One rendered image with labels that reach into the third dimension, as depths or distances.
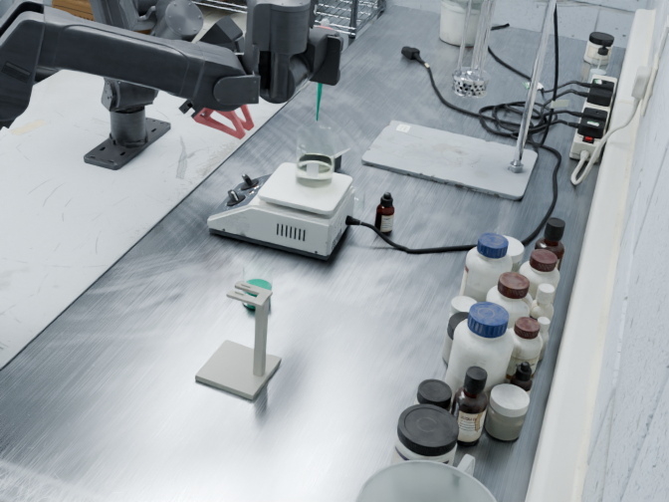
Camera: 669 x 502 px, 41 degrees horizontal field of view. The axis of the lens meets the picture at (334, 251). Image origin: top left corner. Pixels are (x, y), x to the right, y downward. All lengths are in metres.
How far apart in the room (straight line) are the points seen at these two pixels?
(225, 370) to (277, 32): 0.41
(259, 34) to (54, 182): 0.59
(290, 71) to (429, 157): 0.62
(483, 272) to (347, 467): 0.35
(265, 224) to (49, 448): 0.49
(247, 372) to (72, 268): 0.34
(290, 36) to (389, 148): 0.64
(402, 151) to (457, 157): 0.10
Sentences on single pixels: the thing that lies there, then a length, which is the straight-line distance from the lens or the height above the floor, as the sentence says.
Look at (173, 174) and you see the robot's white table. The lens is 1.56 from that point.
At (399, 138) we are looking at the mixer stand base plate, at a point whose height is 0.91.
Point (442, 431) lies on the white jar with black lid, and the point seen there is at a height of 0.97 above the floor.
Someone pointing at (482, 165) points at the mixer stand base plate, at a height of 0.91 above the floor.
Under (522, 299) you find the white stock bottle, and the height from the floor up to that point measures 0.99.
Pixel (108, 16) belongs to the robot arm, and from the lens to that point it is 1.60.
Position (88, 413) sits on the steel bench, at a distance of 1.08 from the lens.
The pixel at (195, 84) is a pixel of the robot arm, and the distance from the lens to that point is 1.06.
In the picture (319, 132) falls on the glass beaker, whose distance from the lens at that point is 1.36.
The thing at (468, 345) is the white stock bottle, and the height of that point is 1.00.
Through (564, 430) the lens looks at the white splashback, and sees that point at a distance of 0.97.
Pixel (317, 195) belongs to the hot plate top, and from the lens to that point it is 1.33.
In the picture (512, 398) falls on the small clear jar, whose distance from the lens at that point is 1.07.
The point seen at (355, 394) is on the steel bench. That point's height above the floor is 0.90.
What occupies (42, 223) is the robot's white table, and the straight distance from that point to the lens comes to 1.43.
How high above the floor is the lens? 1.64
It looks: 33 degrees down
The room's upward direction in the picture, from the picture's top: 6 degrees clockwise
